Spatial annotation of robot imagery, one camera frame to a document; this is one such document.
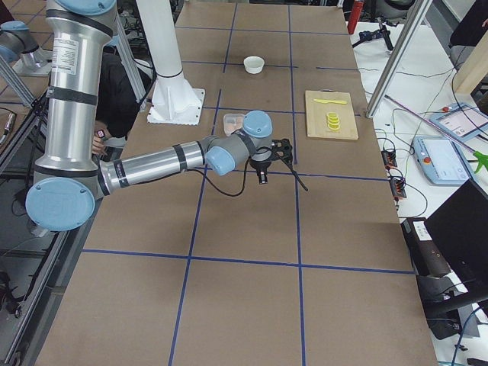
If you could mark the teach pendant near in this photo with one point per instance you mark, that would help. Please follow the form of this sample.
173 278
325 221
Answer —
441 161

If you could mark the black box device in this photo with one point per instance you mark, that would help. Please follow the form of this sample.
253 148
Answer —
426 256

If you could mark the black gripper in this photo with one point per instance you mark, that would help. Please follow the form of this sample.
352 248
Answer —
260 165

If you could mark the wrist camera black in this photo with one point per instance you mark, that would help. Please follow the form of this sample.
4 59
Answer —
282 150

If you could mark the clear plastic egg box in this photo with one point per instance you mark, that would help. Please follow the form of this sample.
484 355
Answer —
232 122

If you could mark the teach pendant far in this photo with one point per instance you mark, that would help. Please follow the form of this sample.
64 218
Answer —
461 121

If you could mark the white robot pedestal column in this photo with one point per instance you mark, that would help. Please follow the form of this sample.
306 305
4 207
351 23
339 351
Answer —
174 101

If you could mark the yellow plastic knife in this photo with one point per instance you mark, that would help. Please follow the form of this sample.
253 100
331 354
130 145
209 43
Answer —
330 101

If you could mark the black computer monitor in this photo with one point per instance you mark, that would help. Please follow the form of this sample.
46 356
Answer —
459 229

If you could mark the teach pendant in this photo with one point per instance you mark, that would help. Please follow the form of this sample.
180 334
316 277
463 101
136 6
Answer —
441 161
461 121

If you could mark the aluminium frame post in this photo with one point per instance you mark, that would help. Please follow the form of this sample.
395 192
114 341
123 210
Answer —
416 17

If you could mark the white bowl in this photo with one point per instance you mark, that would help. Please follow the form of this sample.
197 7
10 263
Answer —
253 64

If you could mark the wooden cutting board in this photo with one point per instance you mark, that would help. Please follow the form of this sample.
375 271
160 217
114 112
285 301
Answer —
316 118

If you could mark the person hand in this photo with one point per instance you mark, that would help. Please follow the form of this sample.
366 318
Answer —
98 146

